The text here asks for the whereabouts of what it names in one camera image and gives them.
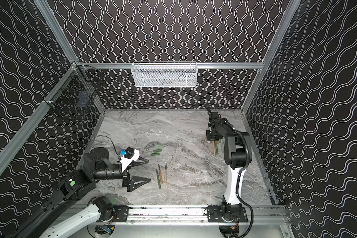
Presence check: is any aluminium frame back bar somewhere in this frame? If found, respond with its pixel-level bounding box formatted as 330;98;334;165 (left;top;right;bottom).
78;62;264;70

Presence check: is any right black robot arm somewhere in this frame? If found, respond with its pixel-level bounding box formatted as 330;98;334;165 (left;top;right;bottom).
206;109;252;206

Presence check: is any aluminium frame left bar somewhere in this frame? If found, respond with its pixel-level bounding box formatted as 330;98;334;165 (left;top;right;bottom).
0;61;78;191

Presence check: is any black wire mesh basket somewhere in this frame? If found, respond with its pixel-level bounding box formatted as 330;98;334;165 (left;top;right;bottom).
46;61;104;121

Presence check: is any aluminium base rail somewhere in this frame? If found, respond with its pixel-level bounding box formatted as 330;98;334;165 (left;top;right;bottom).
56;204;289;224

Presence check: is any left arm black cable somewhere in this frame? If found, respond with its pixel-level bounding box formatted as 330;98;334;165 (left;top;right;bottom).
86;135;122;155

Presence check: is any aluminium frame bar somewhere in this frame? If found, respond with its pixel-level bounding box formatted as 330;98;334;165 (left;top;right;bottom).
0;61;78;191
78;62;264;70

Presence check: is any white wire mesh basket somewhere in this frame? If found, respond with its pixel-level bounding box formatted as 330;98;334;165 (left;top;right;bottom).
131;61;198;88

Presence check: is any pale green pen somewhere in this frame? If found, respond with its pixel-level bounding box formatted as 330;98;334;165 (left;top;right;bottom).
220;140;224;153

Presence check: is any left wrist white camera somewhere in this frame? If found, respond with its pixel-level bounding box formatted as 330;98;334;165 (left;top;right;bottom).
120;147;140;172

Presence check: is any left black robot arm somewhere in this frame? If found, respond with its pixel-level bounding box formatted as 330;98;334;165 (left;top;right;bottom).
6;147;151;238

